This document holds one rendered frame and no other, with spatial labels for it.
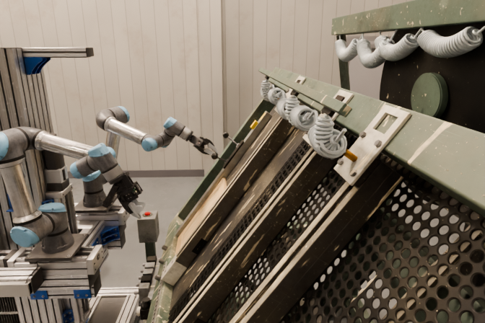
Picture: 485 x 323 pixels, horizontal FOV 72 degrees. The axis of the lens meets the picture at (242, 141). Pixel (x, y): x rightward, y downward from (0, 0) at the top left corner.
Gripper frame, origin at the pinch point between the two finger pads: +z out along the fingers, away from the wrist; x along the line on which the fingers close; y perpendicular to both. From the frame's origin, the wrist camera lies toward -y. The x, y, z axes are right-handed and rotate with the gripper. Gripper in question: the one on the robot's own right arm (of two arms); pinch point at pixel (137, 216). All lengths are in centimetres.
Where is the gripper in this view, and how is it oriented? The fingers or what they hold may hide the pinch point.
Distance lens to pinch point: 157.3
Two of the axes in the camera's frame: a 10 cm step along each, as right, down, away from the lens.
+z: 4.6, 8.5, 2.6
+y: 8.9, -4.5, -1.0
